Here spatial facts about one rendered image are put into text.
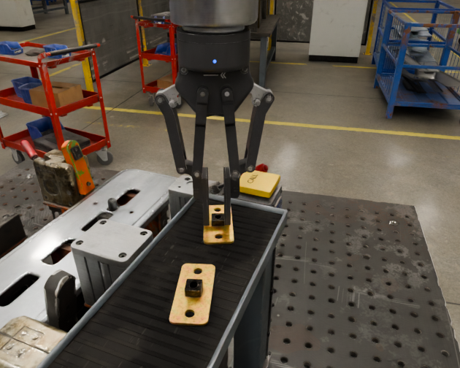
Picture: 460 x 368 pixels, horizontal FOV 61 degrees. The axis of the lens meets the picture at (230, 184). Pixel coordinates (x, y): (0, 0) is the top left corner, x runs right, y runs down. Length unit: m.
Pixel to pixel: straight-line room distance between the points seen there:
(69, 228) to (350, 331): 0.68
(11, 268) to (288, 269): 0.70
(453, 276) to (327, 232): 1.25
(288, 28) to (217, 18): 7.30
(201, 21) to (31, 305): 0.50
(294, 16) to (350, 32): 1.26
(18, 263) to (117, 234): 0.24
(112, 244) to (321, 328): 0.60
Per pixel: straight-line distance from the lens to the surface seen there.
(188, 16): 0.39
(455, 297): 2.32
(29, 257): 0.80
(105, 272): 0.59
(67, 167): 0.95
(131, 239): 0.59
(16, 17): 10.92
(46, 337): 0.54
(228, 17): 0.38
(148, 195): 0.90
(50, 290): 0.57
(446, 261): 2.53
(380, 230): 1.38
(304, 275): 1.14
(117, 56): 5.86
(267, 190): 0.59
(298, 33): 7.67
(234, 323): 0.40
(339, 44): 6.86
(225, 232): 0.50
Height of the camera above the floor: 1.46
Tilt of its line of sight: 30 degrees down
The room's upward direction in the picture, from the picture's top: straight up
